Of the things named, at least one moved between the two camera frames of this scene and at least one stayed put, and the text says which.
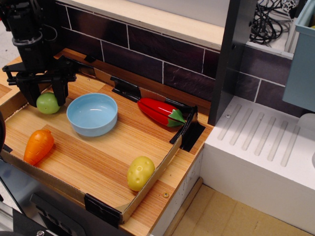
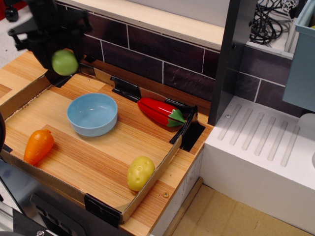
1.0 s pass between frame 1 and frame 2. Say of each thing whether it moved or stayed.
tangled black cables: stayed
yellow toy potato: stayed
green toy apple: moved
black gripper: moved
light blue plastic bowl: stayed
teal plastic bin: stayed
